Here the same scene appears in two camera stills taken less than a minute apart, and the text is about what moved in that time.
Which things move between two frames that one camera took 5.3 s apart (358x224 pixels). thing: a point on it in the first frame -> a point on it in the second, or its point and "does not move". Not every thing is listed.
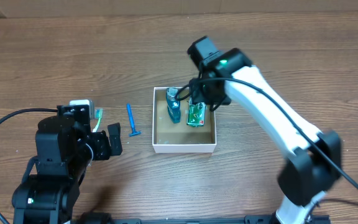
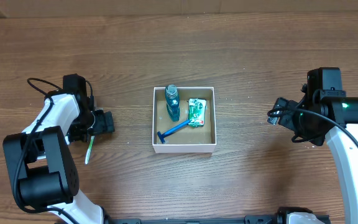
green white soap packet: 196,113 does not move
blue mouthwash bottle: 173,104 does not move
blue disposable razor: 134,132 -> 161,136
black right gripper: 198,94 -> 285,119
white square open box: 169,137 does not move
